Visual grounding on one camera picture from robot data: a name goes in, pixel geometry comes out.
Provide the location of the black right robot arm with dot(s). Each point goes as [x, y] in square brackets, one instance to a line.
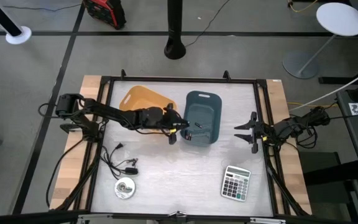
[287, 127]

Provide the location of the grey desk calculator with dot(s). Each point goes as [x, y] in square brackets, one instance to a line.
[235, 183]

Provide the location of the blue plastic bin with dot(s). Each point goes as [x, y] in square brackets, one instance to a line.
[204, 109]

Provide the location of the white round stool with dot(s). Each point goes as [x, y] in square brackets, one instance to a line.
[340, 18]

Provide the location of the table edge camera mount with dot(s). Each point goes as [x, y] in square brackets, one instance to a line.
[177, 214]

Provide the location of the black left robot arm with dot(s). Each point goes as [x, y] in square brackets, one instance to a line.
[110, 112]

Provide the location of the yellow plastic bin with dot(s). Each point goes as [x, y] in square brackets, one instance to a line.
[141, 99]

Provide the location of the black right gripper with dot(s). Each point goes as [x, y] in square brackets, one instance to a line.
[255, 132]

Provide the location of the red black tool case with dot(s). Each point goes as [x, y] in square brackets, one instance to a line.
[104, 12]

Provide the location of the black copper Duracell battery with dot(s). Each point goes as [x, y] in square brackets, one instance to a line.
[199, 125]

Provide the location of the black floor pole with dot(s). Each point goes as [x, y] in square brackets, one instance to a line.
[175, 37]

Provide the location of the black pole with white base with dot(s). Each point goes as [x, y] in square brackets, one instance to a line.
[17, 35]

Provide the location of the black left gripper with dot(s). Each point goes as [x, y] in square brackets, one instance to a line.
[170, 119]

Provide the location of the black table frame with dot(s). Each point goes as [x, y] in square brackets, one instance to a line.
[182, 79]

